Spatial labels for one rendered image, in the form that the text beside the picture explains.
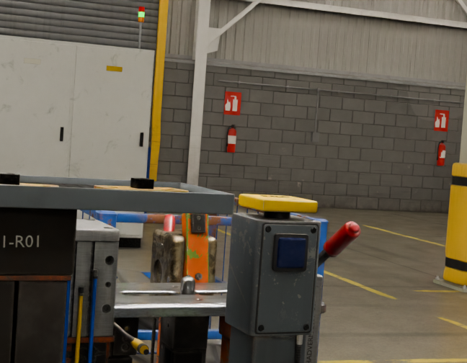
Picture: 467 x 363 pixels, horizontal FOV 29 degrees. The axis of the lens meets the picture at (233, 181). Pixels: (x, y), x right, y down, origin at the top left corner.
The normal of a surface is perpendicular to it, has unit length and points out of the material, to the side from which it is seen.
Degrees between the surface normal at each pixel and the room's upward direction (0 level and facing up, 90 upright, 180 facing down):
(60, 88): 90
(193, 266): 78
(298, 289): 90
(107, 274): 90
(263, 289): 90
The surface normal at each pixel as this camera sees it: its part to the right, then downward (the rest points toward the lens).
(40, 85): 0.34, 0.07
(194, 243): 0.40, -0.13
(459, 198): -0.93, -0.05
